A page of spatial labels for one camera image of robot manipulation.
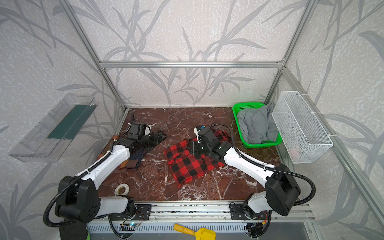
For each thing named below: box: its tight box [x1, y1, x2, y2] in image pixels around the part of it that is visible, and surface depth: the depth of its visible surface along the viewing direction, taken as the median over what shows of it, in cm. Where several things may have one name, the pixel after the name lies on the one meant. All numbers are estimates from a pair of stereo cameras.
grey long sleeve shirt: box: [237, 103, 279, 144], surface depth 104 cm
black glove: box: [59, 222, 88, 240], surface depth 69 cm
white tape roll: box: [114, 183, 130, 196], surface depth 82 cm
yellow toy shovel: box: [173, 223, 217, 240], surface depth 68 cm
